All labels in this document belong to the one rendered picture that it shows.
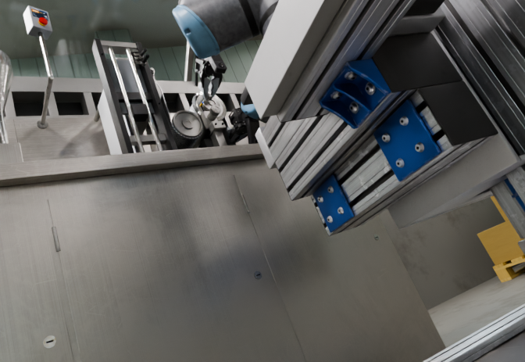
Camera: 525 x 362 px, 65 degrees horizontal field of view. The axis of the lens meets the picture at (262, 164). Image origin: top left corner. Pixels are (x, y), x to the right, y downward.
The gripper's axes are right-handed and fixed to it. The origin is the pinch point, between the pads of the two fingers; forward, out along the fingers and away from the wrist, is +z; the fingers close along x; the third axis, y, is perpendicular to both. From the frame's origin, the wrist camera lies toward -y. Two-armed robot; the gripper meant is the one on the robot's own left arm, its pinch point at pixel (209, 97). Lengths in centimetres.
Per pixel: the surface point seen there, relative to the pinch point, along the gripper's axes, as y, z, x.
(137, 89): -4.4, -3.6, 30.9
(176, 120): -2.4, 8.2, 14.6
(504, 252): -33, 123, -278
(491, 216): 22, 136, -382
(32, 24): 30, -19, 56
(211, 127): -11.3, 8.8, 4.7
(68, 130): 32, 21, 45
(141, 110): -15.1, 1.1, 33.7
